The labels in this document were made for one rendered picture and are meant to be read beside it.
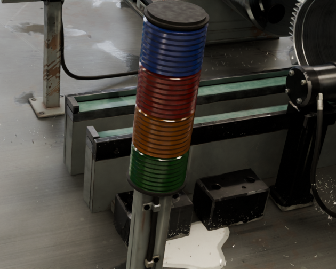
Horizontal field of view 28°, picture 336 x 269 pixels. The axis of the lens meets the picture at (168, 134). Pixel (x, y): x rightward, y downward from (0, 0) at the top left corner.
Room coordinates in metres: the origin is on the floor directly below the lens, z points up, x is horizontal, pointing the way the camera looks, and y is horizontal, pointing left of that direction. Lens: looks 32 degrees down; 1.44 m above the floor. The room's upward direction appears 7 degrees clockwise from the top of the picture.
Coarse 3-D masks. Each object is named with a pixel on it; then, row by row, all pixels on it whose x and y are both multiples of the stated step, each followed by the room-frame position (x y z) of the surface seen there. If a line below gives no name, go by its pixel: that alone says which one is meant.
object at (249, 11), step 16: (224, 0) 1.34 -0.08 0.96; (240, 0) 1.25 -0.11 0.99; (256, 0) 1.24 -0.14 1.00; (272, 0) 1.25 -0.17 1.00; (288, 0) 1.27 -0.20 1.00; (256, 16) 1.24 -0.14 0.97; (272, 16) 1.25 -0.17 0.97; (288, 16) 1.27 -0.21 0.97; (272, 32) 1.26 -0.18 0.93; (288, 32) 1.28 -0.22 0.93
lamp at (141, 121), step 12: (144, 120) 0.55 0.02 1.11; (156, 120) 0.55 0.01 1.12; (168, 120) 0.55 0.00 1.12; (180, 120) 0.55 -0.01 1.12; (192, 120) 0.57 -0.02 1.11; (144, 132) 0.55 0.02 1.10; (156, 132) 0.55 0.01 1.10; (168, 132) 0.55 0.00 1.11; (180, 132) 0.55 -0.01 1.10; (144, 144) 0.55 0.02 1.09; (156, 144) 0.55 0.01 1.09; (168, 144) 0.55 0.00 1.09; (180, 144) 0.56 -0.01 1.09; (156, 156) 0.55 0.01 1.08; (168, 156) 0.55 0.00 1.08
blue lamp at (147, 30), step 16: (144, 16) 0.58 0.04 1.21; (144, 32) 0.56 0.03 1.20; (160, 32) 0.55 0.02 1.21; (176, 32) 0.55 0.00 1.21; (192, 32) 0.55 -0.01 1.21; (144, 48) 0.56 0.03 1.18; (160, 48) 0.55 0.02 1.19; (176, 48) 0.55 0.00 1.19; (192, 48) 0.55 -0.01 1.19; (144, 64) 0.56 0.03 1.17; (160, 64) 0.55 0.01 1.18; (176, 64) 0.55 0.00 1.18; (192, 64) 0.55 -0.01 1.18
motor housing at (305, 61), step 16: (304, 0) 1.13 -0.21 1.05; (320, 0) 1.12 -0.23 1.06; (304, 16) 1.12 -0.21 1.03; (320, 16) 1.14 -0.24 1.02; (304, 32) 1.12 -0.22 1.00; (320, 32) 1.14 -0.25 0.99; (304, 48) 1.11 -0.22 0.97; (320, 48) 1.13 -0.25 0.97; (304, 64) 1.09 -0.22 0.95; (320, 64) 1.10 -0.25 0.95
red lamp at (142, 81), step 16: (144, 80) 0.56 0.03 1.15; (160, 80) 0.55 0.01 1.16; (176, 80) 0.55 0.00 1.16; (192, 80) 0.56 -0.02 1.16; (144, 96) 0.56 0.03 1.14; (160, 96) 0.55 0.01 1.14; (176, 96) 0.55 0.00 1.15; (192, 96) 0.56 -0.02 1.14; (160, 112) 0.55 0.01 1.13; (176, 112) 0.55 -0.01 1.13; (192, 112) 0.56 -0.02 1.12
